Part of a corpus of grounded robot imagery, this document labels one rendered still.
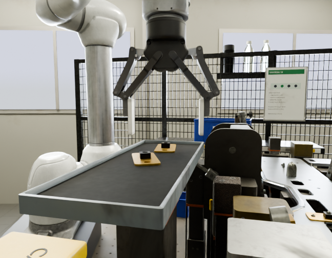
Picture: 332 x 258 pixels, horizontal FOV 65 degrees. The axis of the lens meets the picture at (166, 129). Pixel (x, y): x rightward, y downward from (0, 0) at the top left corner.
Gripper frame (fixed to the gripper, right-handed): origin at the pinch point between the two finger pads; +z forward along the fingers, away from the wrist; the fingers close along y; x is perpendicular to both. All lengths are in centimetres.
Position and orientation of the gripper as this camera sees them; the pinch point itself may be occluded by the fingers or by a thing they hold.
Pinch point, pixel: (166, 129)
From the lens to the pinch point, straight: 50.4
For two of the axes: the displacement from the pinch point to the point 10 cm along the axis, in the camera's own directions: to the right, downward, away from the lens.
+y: 10.0, 0.1, -0.7
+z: 0.0, 10.0, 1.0
